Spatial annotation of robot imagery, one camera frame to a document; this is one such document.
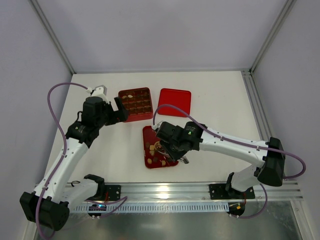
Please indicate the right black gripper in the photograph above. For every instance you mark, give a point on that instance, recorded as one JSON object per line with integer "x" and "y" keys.
{"x": 170, "y": 152}

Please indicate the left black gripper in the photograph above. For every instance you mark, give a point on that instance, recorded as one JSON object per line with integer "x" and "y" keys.
{"x": 116, "y": 113}

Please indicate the red compartment chocolate box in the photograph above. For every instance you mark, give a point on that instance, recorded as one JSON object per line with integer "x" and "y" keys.
{"x": 140, "y": 106}

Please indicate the metal serving tongs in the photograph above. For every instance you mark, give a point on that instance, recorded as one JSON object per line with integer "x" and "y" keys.
{"x": 173, "y": 158}

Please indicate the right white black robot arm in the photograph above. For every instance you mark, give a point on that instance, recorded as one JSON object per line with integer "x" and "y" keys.
{"x": 203, "y": 138}

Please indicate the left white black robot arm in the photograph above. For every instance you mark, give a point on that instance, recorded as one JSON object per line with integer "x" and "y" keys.
{"x": 50, "y": 204}

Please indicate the dark square chocolate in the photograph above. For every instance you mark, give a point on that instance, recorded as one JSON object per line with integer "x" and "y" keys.
{"x": 155, "y": 159}

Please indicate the red chocolate tray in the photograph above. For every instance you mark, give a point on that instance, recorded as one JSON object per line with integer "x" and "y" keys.
{"x": 154, "y": 155}

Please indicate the red box lid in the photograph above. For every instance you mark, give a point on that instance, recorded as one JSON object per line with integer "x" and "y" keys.
{"x": 175, "y": 97}

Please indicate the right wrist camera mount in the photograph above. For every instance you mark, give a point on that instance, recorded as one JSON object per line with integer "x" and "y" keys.
{"x": 155, "y": 127}

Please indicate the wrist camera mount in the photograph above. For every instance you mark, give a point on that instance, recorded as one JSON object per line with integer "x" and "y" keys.
{"x": 98, "y": 91}
{"x": 155, "y": 127}

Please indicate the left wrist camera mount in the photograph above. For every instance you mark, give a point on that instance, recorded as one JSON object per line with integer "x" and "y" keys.
{"x": 98, "y": 91}

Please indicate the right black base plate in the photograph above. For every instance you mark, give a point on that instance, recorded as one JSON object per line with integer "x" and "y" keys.
{"x": 218, "y": 191}

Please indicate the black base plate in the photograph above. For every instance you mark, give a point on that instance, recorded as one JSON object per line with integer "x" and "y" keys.
{"x": 112, "y": 192}
{"x": 218, "y": 191}

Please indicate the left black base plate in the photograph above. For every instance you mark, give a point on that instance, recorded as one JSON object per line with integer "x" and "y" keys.
{"x": 112, "y": 192}

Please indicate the white slotted cable duct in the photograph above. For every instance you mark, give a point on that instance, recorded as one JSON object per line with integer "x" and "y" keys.
{"x": 152, "y": 207}

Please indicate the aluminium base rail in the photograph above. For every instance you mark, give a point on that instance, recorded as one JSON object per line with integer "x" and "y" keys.
{"x": 175, "y": 191}

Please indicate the left aluminium frame post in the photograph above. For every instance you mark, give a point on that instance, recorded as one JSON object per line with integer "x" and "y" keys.
{"x": 51, "y": 33}

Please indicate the aluminium frame post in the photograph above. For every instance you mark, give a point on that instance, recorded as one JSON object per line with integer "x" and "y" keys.
{"x": 277, "y": 25}
{"x": 51, "y": 33}

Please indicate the right aluminium frame post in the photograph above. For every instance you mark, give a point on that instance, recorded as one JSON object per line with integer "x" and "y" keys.
{"x": 277, "y": 25}

